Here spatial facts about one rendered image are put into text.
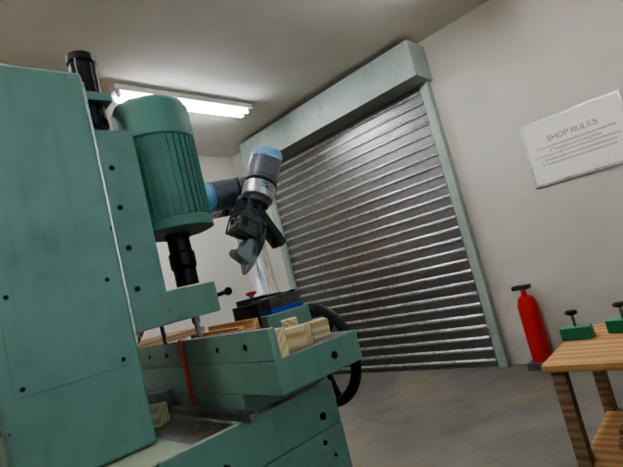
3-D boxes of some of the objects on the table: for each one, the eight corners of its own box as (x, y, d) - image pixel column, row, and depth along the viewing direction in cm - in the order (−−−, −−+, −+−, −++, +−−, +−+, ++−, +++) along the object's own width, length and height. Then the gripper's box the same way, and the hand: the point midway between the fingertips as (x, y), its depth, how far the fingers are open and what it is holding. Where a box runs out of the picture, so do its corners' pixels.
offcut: (313, 341, 88) (309, 321, 88) (308, 346, 84) (303, 325, 84) (292, 346, 89) (287, 326, 89) (286, 350, 85) (281, 330, 85)
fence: (281, 358, 78) (273, 326, 78) (273, 361, 76) (266, 329, 77) (146, 367, 121) (141, 347, 121) (139, 369, 120) (134, 347, 120)
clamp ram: (285, 334, 111) (276, 297, 112) (260, 342, 106) (251, 304, 106) (263, 336, 117) (256, 302, 118) (239, 344, 112) (232, 309, 113)
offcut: (325, 334, 95) (321, 317, 95) (331, 334, 92) (327, 317, 92) (309, 338, 94) (305, 321, 94) (314, 339, 91) (310, 322, 91)
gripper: (232, 197, 125) (213, 269, 116) (250, 187, 119) (232, 262, 110) (257, 210, 130) (241, 280, 121) (276, 201, 124) (260, 274, 115)
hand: (247, 271), depth 118 cm, fingers closed
